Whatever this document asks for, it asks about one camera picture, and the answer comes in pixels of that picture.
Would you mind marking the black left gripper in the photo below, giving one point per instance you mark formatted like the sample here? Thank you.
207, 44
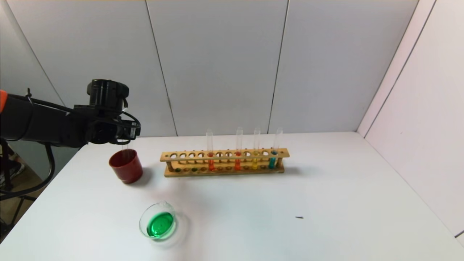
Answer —
134, 131

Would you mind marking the yellow pigment glass test tube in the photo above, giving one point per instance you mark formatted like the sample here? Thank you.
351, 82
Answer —
254, 164
124, 146

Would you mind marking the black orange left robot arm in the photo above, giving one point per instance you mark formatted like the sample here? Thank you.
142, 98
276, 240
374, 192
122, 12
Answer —
40, 123

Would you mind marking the orange pigment glass test tube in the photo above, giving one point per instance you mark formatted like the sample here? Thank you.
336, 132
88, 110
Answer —
211, 165
237, 165

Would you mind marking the wooden test tube rack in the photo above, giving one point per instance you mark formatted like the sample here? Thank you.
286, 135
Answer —
224, 173

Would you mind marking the red plastic cup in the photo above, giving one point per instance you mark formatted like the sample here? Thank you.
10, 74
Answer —
127, 168

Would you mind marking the clear glass dish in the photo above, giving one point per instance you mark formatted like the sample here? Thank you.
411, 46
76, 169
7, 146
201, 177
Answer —
159, 224

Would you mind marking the dark shoe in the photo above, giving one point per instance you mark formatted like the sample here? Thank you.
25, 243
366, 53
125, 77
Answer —
16, 168

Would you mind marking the black metal frame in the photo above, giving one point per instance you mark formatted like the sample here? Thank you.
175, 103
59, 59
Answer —
14, 197

